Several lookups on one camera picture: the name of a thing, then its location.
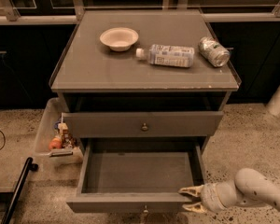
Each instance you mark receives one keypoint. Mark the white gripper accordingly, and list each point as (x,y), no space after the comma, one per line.
(209,196)

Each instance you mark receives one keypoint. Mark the grey drawer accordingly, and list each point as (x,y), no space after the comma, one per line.
(142,124)
(137,176)

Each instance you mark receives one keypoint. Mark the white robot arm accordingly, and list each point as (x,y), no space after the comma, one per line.
(249,188)

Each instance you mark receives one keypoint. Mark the grey top drawer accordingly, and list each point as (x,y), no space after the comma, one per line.
(142,124)

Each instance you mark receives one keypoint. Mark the grey drawer cabinet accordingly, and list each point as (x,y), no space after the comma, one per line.
(93,78)

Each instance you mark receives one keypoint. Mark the snack packages in bin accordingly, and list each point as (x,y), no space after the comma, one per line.
(63,137)

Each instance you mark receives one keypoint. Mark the silver drink can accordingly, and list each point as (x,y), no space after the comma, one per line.
(213,51)

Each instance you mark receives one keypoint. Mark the clear plastic water bottle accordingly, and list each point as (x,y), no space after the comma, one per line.
(172,56)

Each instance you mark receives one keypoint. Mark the orange fruit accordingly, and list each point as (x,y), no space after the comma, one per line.
(55,143)

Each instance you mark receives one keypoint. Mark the clear plastic storage bin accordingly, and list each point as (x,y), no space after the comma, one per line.
(46,132)

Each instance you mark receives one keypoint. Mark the black metal bar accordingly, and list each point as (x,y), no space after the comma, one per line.
(28,167)

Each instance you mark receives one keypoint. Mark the metal window railing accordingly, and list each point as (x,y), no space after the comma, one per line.
(72,11)

